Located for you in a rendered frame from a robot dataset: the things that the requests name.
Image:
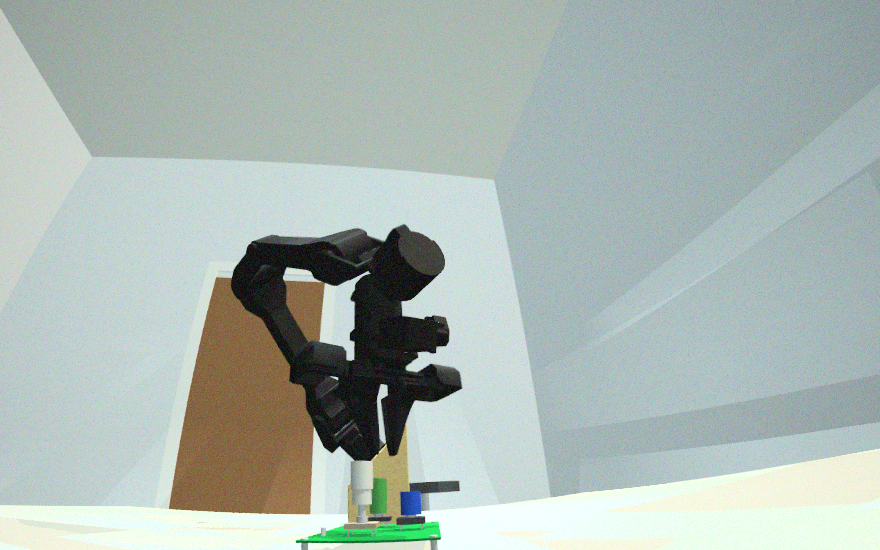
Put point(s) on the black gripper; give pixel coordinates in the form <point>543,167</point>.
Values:
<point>360,381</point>

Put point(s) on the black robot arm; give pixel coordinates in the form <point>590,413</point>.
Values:
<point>400,267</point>

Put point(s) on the green circuit board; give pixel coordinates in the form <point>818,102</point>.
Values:
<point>373,491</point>

